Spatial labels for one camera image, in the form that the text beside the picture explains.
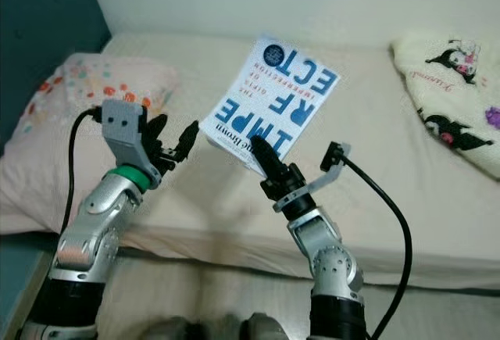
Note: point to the robot right leg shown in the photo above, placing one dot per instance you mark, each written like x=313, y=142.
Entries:
x=269, y=329

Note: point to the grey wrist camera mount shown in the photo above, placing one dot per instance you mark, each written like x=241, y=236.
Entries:
x=123, y=125
x=330, y=176

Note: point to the bed with beige sheet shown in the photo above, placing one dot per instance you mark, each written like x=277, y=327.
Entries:
x=219, y=199

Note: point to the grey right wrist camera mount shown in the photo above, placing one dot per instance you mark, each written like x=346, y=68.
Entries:
x=330, y=176

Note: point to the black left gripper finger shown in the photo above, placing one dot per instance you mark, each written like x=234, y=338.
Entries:
x=155, y=132
x=187, y=141

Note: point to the pink pillow with orange dots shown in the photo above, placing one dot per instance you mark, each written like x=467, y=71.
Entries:
x=47, y=144

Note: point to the cream cartoon print blanket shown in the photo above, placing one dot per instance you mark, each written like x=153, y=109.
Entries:
x=453, y=90

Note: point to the white book with blue letters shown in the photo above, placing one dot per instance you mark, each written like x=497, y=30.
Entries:
x=269, y=98

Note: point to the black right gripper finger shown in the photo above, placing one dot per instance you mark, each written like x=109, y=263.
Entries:
x=267, y=157

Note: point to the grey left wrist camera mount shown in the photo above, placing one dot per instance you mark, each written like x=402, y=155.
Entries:
x=123, y=125

